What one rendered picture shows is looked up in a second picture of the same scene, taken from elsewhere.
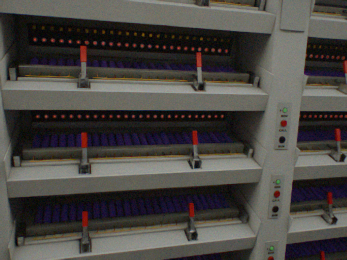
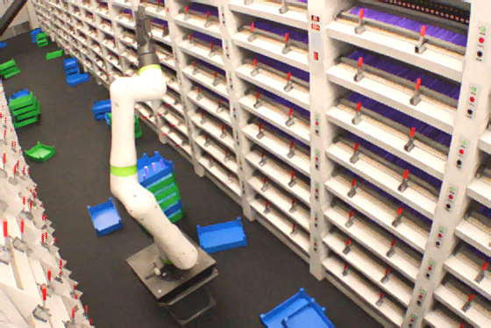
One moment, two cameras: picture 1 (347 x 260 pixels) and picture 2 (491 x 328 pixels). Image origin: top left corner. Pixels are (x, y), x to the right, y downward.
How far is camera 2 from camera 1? 191 cm
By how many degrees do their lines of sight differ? 71
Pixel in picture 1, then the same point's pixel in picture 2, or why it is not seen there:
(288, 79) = (318, 101)
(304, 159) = (338, 150)
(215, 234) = (298, 161)
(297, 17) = (317, 69)
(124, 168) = (267, 112)
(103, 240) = (266, 138)
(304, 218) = (343, 185)
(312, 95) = (330, 114)
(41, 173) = (247, 102)
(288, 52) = (316, 86)
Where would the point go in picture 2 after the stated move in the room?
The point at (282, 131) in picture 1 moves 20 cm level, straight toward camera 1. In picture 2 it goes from (316, 127) to (273, 130)
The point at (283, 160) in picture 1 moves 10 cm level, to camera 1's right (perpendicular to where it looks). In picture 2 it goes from (319, 143) to (330, 153)
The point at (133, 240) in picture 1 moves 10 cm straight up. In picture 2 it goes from (273, 144) to (273, 128)
